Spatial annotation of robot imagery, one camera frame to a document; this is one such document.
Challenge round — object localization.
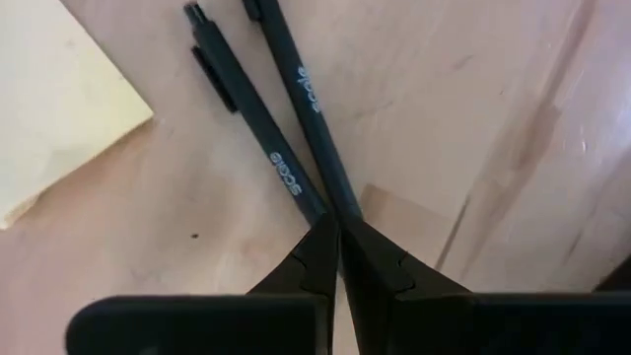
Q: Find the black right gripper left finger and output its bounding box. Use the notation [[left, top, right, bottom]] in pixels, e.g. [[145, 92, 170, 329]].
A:
[[66, 213, 341, 355]]

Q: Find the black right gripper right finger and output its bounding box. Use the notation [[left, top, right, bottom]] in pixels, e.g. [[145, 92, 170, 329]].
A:
[[339, 218, 631, 355]]

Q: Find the yellow sticky note pad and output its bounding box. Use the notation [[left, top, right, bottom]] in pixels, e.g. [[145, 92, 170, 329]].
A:
[[0, 0, 155, 231]]

